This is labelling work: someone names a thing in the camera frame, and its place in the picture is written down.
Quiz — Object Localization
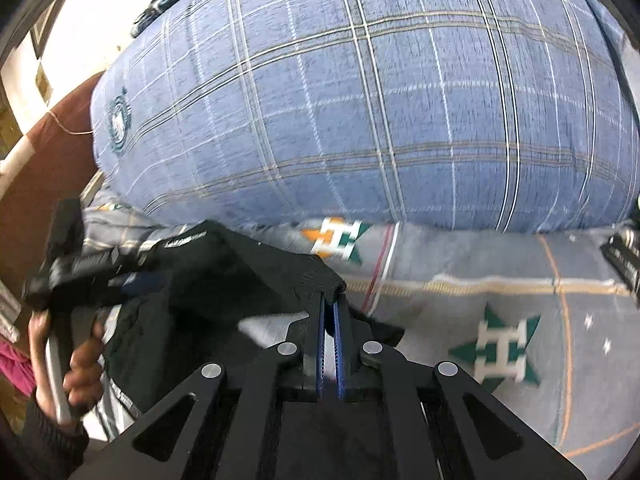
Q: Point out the large picture frame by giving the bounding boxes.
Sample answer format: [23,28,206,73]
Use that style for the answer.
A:
[29,10,58,61]

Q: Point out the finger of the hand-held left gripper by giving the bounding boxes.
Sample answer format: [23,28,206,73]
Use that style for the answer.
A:
[100,272,168,307]
[80,245,158,281]

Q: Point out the grey printed bedsheet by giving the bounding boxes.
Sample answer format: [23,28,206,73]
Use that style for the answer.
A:
[80,172,640,467]

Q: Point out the pink cloth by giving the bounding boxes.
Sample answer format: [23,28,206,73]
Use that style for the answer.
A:
[0,341,38,396]

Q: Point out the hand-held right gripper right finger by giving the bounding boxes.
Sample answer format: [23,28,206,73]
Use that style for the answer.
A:
[332,294,588,480]

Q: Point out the white cord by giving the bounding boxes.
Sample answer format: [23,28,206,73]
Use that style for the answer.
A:
[42,111,96,137]

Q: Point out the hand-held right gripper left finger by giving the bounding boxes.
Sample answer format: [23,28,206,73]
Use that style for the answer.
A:
[70,294,331,480]

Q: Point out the small picture frame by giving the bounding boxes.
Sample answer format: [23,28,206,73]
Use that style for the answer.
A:
[35,65,55,103]

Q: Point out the brown headboard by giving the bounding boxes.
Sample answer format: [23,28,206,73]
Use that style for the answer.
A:
[0,72,108,286]

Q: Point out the pale grey cloth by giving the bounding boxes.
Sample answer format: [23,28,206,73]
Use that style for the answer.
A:
[590,2,640,128]

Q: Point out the black ribbed object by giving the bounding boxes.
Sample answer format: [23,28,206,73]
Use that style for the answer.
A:
[599,227,640,307]

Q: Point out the person's left hand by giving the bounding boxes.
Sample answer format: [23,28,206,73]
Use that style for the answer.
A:
[27,309,107,427]

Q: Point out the person's left forearm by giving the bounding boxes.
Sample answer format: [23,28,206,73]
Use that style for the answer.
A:
[20,392,90,480]

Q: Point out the black pants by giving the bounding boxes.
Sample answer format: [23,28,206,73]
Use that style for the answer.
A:
[95,219,407,426]

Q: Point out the blue plaid pillow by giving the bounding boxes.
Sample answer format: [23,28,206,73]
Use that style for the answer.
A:
[90,0,640,235]

